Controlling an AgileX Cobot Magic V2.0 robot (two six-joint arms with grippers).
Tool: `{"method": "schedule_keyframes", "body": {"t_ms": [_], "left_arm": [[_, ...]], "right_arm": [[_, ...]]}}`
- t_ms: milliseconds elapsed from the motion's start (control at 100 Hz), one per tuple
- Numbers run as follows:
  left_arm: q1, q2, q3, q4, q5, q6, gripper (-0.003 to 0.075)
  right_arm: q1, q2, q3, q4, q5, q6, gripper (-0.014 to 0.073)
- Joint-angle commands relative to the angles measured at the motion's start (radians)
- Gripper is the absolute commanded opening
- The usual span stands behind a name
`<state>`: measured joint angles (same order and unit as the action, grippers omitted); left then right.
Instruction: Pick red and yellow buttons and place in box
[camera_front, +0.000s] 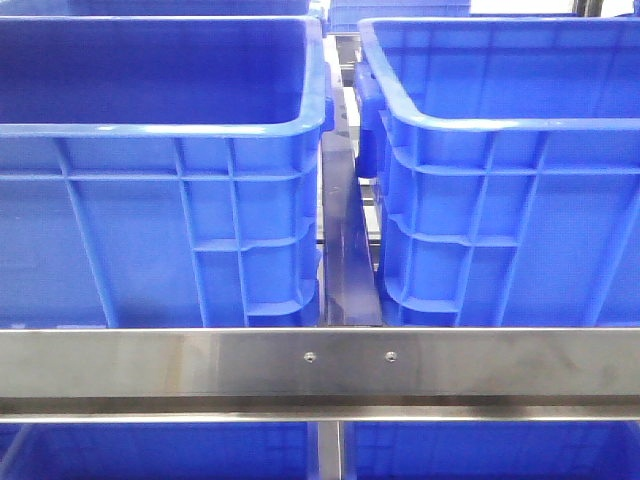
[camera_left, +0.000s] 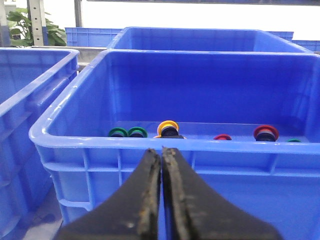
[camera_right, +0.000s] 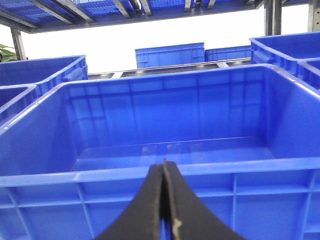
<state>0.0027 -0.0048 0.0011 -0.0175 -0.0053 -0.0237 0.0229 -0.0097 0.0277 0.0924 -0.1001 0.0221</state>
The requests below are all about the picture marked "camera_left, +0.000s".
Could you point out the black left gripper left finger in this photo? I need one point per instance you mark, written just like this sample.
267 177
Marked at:
131 213

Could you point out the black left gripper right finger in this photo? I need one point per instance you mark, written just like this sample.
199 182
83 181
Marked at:
194 211

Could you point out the red push button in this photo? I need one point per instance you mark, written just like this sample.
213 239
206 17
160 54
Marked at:
266 133
221 137

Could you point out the blue bin with buttons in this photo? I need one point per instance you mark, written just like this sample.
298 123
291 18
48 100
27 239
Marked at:
207 94

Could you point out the green push button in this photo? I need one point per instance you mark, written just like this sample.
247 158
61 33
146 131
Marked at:
118 132
294 140
137 132

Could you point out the yellow push button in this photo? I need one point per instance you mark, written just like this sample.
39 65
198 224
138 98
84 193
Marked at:
169 129

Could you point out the blue bin at left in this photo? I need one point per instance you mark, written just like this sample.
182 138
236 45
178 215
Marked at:
30 80

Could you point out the blue bin behind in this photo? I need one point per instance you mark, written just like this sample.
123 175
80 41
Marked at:
204 40

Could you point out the distant blue crate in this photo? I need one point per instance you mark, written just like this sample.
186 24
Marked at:
90 37

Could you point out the green potted plant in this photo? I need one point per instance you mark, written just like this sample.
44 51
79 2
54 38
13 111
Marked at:
20 30

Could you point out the perforated metal rack post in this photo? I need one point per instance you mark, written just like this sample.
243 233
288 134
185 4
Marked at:
36 14

